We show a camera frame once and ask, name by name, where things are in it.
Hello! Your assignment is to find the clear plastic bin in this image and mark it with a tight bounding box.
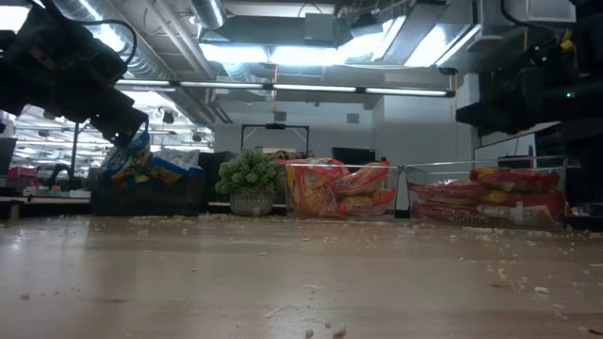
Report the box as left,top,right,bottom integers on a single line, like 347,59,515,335
403,154,581,232
282,159,401,220

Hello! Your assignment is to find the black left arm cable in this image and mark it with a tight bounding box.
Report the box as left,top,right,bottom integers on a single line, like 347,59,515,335
79,18,139,67

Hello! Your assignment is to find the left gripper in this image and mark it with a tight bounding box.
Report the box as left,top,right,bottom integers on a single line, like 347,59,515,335
18,4,150,148

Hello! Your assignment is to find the grey ceiling box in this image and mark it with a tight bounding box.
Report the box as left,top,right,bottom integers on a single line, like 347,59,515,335
303,12,338,43

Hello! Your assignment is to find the orange Maruchan noodle pack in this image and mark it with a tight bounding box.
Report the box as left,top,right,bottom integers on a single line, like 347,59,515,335
338,188,397,218
285,157,350,218
329,160,392,198

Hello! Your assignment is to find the blue Maruchan noodle pack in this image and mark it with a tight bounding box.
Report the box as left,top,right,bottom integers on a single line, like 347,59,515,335
102,130,153,183
148,157,204,186
151,147,203,169

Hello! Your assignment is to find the black frame stand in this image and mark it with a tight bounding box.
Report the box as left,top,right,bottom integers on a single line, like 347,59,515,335
239,122,311,154

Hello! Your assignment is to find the black monitor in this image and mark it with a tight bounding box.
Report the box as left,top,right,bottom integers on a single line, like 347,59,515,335
331,146,377,167

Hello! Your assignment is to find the small potted succulent plant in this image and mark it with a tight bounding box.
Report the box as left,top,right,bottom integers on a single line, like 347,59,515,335
215,148,284,218

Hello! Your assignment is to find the dark smoked plastic bin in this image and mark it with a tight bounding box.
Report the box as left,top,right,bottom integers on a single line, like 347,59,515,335
90,162,206,218

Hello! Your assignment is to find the red Maruchan noodle pack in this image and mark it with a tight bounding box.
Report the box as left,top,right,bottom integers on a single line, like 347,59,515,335
480,190,566,227
468,167,562,193
407,181,489,206
412,201,519,226

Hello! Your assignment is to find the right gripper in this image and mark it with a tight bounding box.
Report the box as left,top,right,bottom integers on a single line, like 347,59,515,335
455,60,603,137

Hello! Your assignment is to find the silver ceiling duct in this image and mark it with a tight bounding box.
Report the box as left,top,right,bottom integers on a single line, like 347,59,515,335
51,0,218,128

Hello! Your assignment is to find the long ceiling light bar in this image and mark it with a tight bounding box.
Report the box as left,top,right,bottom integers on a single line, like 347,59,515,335
115,78,457,99

